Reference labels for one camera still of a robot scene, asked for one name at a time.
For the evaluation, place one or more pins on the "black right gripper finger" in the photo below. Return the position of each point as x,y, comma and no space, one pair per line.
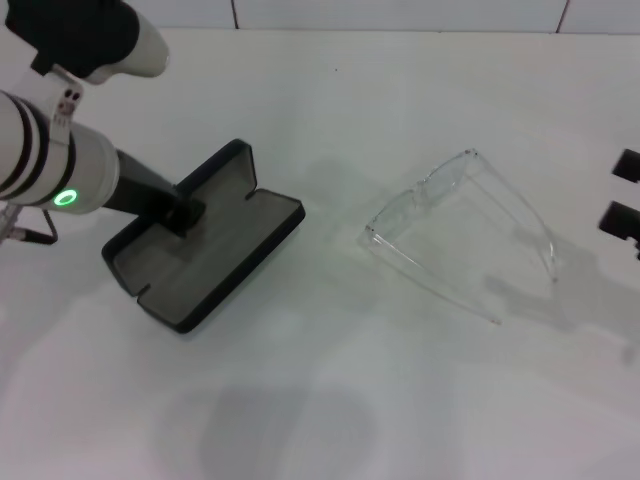
627,166
622,220

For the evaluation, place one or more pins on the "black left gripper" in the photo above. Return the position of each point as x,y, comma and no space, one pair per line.
145,192

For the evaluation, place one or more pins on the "black glasses case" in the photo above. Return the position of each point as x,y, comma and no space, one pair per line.
210,260

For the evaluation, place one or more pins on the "clear plastic glasses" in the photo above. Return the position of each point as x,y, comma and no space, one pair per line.
400,205

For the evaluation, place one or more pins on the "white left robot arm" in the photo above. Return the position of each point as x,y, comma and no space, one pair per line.
90,165

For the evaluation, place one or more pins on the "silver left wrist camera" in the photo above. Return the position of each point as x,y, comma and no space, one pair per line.
145,45

